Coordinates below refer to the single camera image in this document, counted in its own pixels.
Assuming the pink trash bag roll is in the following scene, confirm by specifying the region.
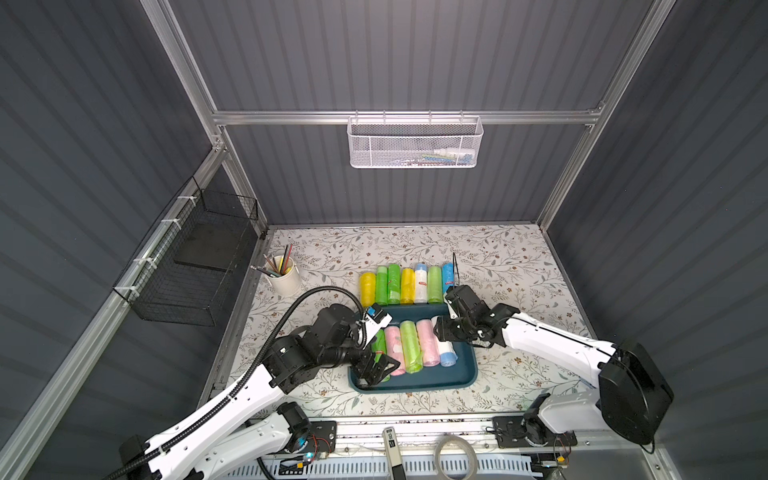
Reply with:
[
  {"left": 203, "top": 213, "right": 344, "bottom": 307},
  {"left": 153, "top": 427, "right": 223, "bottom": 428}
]
[
  {"left": 416, "top": 319, "right": 440, "bottom": 367},
  {"left": 385, "top": 326, "right": 406, "bottom": 376}
]

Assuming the pale green trash bag roll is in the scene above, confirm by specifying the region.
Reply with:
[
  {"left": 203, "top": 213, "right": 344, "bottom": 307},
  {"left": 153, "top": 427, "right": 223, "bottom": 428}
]
[{"left": 399, "top": 320, "right": 423, "bottom": 374}]

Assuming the yellow trash bag roll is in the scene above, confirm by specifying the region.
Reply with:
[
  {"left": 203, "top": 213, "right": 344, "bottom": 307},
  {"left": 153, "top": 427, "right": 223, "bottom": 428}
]
[
  {"left": 359, "top": 272, "right": 376, "bottom": 308},
  {"left": 400, "top": 268, "right": 415, "bottom": 305}
]

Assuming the bright green trash bag roll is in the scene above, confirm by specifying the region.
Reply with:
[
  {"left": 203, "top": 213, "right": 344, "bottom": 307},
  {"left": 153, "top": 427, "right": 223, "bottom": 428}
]
[{"left": 375, "top": 265, "right": 389, "bottom": 305}]

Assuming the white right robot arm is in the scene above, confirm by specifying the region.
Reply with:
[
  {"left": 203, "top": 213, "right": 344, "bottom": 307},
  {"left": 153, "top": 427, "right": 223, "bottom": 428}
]
[{"left": 433, "top": 285, "right": 674, "bottom": 447}]

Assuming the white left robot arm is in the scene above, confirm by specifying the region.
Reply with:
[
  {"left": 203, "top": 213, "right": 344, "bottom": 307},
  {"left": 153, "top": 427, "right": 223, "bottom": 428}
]
[{"left": 109, "top": 285, "right": 399, "bottom": 479}]

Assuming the teal plastic storage box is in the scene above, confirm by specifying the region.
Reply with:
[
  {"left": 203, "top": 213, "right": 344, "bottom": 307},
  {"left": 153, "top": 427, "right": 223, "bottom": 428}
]
[{"left": 347, "top": 304, "right": 478, "bottom": 394}]

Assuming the white blue trash bag roll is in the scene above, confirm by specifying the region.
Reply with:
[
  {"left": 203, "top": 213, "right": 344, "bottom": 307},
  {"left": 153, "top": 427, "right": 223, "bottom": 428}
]
[{"left": 414, "top": 263, "right": 428, "bottom": 304}]

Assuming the light green trash bag roll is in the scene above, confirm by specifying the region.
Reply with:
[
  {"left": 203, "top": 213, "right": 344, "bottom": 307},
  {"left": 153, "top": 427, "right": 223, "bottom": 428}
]
[{"left": 427, "top": 266, "right": 443, "bottom": 304}]

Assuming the dark green trash bag roll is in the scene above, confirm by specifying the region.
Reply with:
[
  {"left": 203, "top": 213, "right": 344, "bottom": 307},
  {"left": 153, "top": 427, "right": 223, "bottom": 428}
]
[{"left": 387, "top": 263, "right": 401, "bottom": 305}]

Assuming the grey handheld device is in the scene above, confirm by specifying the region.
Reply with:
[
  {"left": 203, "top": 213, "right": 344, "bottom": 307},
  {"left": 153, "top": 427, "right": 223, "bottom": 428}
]
[{"left": 382, "top": 427, "right": 407, "bottom": 480}]

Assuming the white pen cup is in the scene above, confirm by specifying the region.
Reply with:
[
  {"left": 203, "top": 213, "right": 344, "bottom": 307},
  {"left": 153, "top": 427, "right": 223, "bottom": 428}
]
[{"left": 251, "top": 244, "right": 302, "bottom": 297}]

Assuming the tape roll ring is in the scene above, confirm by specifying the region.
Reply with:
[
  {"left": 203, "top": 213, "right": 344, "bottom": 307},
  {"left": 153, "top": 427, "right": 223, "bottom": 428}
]
[{"left": 433, "top": 434, "right": 479, "bottom": 480}]

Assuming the black wire wall basket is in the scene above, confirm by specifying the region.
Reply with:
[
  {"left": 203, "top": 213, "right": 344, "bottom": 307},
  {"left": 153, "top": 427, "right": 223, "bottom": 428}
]
[{"left": 113, "top": 183, "right": 260, "bottom": 327}]

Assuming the white wire wall basket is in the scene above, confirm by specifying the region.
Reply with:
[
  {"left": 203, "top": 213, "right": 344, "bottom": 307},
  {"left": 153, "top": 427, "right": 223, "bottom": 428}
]
[{"left": 346, "top": 115, "right": 484, "bottom": 169}]

